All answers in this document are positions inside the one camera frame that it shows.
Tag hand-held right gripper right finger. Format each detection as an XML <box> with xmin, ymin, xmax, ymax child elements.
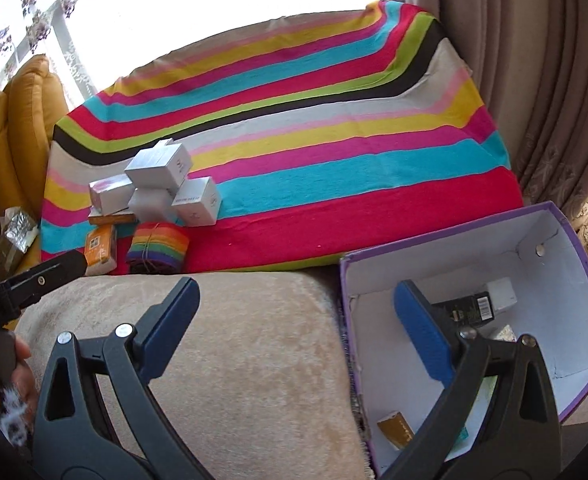
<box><xmin>381</xmin><ymin>280</ymin><xmax>562</xmax><ymax>480</ymax></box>

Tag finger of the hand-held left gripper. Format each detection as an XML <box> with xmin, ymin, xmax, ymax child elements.
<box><xmin>4</xmin><ymin>250</ymin><xmax>87</xmax><ymax>312</ymax></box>

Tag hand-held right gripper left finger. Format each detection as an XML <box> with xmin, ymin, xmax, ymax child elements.
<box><xmin>32</xmin><ymin>276</ymin><xmax>215</xmax><ymax>480</ymax></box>

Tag orange packet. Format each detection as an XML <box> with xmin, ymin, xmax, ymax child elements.
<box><xmin>84</xmin><ymin>224</ymin><xmax>118</xmax><ymax>277</ymax></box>

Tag brown box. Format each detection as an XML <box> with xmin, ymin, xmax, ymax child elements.
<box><xmin>88</xmin><ymin>211</ymin><xmax>138</xmax><ymax>226</ymax></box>

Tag rainbow striped roll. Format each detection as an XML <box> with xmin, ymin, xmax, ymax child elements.
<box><xmin>126</xmin><ymin>220</ymin><xmax>191</xmax><ymax>277</ymax></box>

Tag small silver box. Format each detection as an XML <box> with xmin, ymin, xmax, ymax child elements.
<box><xmin>88</xmin><ymin>174</ymin><xmax>135</xmax><ymax>214</ymax></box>

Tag purple cardboard box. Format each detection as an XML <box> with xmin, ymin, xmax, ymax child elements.
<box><xmin>338</xmin><ymin>201</ymin><xmax>588</xmax><ymax>478</ymax></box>

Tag white box top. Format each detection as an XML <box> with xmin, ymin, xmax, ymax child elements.
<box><xmin>124</xmin><ymin>139</ymin><xmax>193</xmax><ymax>192</ymax></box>

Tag person's left hand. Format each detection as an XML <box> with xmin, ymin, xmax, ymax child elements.
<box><xmin>0</xmin><ymin>335</ymin><xmax>39</xmax><ymax>413</ymax></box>

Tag foil packet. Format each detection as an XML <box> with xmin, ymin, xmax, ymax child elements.
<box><xmin>0</xmin><ymin>206</ymin><xmax>40</xmax><ymax>271</ymax></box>

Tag black box with barcode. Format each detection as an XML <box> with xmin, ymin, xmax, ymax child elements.
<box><xmin>431</xmin><ymin>290</ymin><xmax>497</xmax><ymax>333</ymax></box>

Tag small white box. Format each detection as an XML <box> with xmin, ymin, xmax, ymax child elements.
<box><xmin>486</xmin><ymin>276</ymin><xmax>519</xmax><ymax>311</ymax></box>

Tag gold box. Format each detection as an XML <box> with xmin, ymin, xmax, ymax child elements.
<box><xmin>376</xmin><ymin>411</ymin><xmax>417</xmax><ymax>451</ymax></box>

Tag beige plush blanket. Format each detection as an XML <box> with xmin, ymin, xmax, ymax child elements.
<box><xmin>14</xmin><ymin>271</ymin><xmax>375</xmax><ymax>480</ymax></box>

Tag yellow leather cushion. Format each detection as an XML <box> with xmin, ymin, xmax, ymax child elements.
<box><xmin>0</xmin><ymin>55</ymin><xmax>69</xmax><ymax>267</ymax></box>

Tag striped colourful blanket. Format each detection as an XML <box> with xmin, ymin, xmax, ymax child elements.
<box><xmin>40</xmin><ymin>1</ymin><xmax>525</xmax><ymax>277</ymax></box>

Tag beige pleated curtain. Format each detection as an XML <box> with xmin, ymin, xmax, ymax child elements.
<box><xmin>384</xmin><ymin>0</ymin><xmax>588</xmax><ymax>306</ymax></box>

